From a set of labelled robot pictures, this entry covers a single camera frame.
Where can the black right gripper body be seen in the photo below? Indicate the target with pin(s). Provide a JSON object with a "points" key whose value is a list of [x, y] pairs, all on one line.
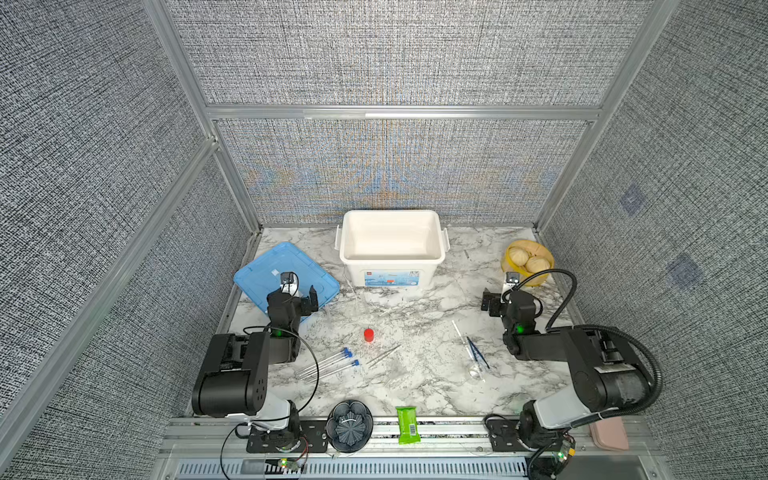
{"points": [[492, 301]]}

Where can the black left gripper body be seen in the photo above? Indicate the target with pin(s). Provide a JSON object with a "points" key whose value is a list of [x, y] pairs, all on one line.
{"points": [[306, 301]]}

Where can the blue capped test tube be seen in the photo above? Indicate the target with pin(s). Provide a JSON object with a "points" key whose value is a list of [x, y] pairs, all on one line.
{"points": [[337, 369], [326, 364]]}

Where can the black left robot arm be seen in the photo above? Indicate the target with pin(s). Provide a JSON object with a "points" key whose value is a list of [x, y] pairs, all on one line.
{"points": [[233, 378]]}

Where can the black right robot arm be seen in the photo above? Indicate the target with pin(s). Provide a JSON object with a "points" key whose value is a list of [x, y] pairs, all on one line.
{"points": [[612, 374]]}

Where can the clear test tube rack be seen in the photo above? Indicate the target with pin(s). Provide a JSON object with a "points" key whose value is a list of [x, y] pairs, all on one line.
{"points": [[360, 300]]}

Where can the right steamed bun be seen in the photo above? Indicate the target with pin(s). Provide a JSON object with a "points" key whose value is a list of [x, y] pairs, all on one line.
{"points": [[537, 264]]}

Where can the steamed bun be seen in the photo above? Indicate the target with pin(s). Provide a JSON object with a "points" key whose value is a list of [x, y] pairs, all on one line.
{"points": [[537, 264], [517, 256]]}

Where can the bamboo steamer basket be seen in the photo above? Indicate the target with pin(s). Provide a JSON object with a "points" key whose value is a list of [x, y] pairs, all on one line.
{"points": [[534, 249]]}

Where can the left steamed bun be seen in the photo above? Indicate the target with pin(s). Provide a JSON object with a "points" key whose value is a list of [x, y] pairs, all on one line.
{"points": [[517, 256]]}

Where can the small clear glass dish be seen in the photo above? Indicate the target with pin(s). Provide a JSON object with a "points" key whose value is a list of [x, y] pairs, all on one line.
{"points": [[476, 373]]}

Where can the white plastic storage bin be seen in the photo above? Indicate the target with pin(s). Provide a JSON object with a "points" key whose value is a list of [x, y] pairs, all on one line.
{"points": [[391, 248]]}

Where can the metal tweezers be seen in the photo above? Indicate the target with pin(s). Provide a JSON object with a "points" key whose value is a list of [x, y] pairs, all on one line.
{"points": [[383, 356]]}

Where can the pink pouch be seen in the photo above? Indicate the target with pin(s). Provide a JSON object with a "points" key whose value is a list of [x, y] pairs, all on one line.
{"points": [[609, 434]]}

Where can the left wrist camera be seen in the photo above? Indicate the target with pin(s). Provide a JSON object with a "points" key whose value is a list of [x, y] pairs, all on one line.
{"points": [[289, 283]]}

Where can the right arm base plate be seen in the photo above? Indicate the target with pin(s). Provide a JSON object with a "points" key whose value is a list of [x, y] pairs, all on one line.
{"points": [[503, 435]]}

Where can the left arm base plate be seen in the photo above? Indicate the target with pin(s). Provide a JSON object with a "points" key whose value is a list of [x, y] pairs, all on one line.
{"points": [[297, 437]]}

